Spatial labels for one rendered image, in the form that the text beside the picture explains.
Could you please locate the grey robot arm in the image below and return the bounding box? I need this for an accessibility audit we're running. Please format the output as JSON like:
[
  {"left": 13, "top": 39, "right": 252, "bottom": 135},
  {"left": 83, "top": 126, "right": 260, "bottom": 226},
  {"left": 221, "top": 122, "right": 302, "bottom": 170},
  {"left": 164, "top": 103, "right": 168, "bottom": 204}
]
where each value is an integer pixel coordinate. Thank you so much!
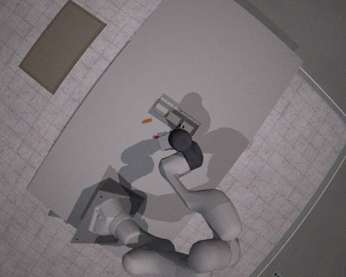
[{"left": 88, "top": 128, "right": 243, "bottom": 277}]

